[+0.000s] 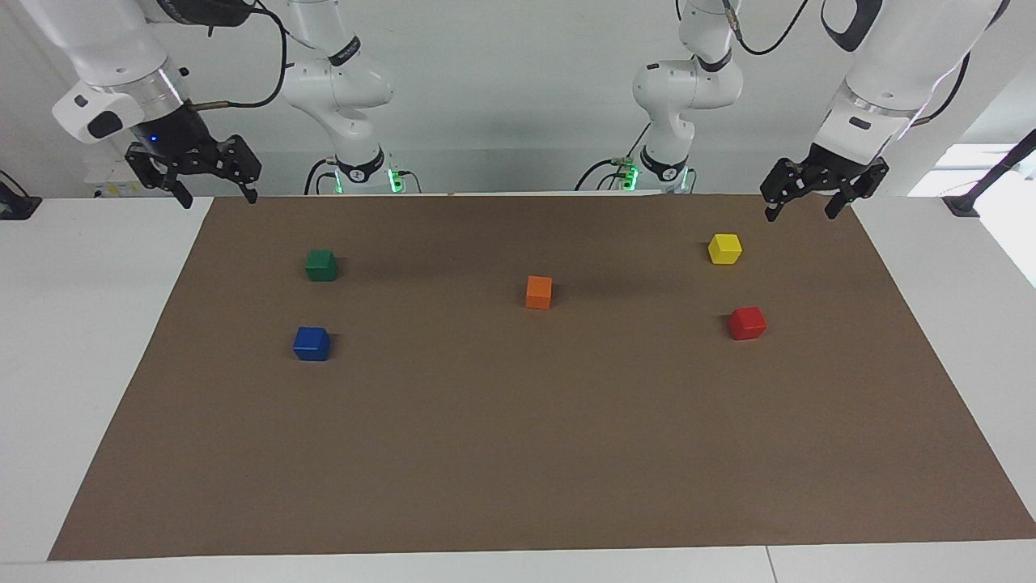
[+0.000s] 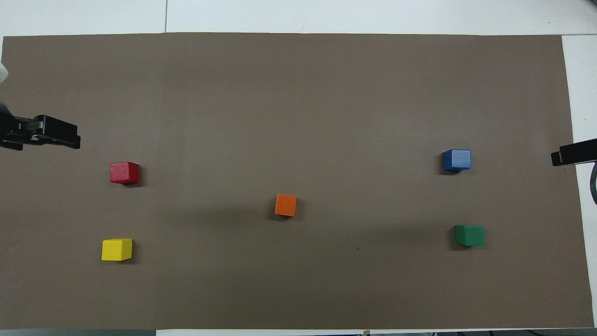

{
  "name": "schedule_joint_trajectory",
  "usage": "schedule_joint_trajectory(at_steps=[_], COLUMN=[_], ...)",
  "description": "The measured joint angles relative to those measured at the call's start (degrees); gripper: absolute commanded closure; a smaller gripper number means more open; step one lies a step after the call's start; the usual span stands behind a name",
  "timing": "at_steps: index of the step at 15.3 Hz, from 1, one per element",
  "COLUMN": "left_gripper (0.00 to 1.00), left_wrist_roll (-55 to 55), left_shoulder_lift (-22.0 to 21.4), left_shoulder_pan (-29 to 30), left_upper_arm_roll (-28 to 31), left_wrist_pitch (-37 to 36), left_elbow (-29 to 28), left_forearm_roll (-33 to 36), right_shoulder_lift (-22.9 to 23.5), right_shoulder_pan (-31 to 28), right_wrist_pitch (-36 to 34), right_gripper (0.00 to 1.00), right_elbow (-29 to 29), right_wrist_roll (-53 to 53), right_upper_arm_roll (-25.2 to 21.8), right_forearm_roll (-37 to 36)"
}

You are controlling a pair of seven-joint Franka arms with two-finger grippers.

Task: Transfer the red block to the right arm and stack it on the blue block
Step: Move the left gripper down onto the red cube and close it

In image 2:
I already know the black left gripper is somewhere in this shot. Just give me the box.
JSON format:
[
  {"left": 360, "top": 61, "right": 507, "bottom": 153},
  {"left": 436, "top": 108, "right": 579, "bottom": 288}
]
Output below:
[{"left": 0, "top": 112, "right": 81, "bottom": 151}]

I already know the orange wooden block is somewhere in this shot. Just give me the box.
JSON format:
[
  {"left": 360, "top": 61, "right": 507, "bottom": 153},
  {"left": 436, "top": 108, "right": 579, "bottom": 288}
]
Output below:
[{"left": 275, "top": 194, "right": 297, "bottom": 217}]

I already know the green wooden block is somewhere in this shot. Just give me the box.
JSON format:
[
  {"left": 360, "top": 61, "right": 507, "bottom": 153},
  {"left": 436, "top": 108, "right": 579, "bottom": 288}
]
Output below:
[{"left": 455, "top": 225, "right": 486, "bottom": 247}]

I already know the brown table mat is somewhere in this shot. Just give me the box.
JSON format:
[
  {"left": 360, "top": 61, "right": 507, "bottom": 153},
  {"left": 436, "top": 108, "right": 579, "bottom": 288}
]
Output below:
[{"left": 0, "top": 33, "right": 595, "bottom": 330}]

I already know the blue wooden block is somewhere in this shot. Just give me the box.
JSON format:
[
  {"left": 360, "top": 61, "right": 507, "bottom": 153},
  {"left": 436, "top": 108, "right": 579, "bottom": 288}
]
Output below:
[{"left": 443, "top": 149, "right": 472, "bottom": 172}]

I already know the yellow wooden block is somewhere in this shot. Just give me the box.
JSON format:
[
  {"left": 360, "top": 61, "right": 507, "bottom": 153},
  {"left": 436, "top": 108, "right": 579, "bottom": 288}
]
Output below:
[{"left": 102, "top": 238, "right": 133, "bottom": 261}]

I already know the red wooden block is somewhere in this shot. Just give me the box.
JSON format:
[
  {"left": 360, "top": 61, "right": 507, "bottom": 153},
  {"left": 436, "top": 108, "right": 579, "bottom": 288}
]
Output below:
[{"left": 110, "top": 161, "right": 139, "bottom": 185}]

